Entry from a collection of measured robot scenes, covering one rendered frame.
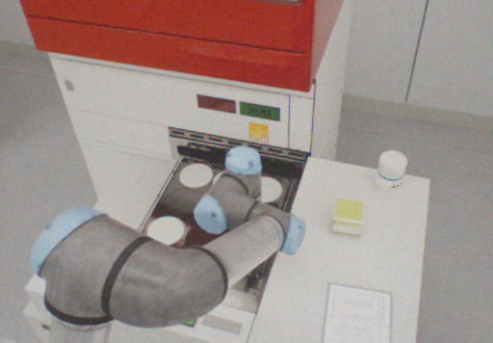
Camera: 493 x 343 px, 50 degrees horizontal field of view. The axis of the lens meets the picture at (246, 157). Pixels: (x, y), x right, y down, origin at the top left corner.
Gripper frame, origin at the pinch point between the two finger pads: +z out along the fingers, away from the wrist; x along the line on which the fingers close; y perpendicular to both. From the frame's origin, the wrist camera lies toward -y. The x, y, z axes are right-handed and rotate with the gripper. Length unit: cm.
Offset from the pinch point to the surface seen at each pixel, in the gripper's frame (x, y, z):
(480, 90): -181, 82, 64
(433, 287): -91, 8, 91
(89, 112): 22, 73, -6
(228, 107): -12.8, 38.2, -18.4
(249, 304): 6.2, -10.7, 0.6
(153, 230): 18.9, 22.4, 1.3
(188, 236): 11.2, 16.1, 1.5
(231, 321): 12.9, -15.1, -4.2
